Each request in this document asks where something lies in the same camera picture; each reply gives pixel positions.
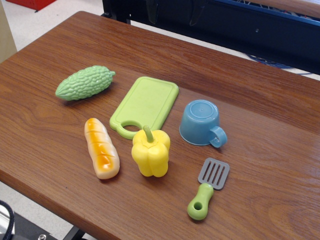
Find grey spatula green handle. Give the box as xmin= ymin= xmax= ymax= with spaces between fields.
xmin=187 ymin=158 xmax=230 ymax=221

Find green plastic cutting board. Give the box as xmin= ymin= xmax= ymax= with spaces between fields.
xmin=109 ymin=76 xmax=179 ymax=140

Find yellow bell pepper toy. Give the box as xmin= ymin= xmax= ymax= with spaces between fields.
xmin=131 ymin=125 xmax=171 ymax=178

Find blue plastic cup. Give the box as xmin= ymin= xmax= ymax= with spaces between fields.
xmin=179 ymin=99 xmax=228 ymax=148

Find toy bread loaf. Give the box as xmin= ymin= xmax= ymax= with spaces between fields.
xmin=84 ymin=118 xmax=120 ymax=180

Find green bitter gourd toy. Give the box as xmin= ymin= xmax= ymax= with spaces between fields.
xmin=55 ymin=65 xmax=116 ymax=101

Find red box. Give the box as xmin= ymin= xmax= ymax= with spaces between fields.
xmin=6 ymin=0 xmax=56 ymax=11

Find blue cables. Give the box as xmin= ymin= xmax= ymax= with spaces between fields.
xmin=246 ymin=53 xmax=320 ymax=77

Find black metal frame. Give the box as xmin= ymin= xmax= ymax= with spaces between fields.
xmin=102 ymin=0 xmax=320 ymax=74

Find black braided cable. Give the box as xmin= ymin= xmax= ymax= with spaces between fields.
xmin=0 ymin=199 xmax=15 ymax=240

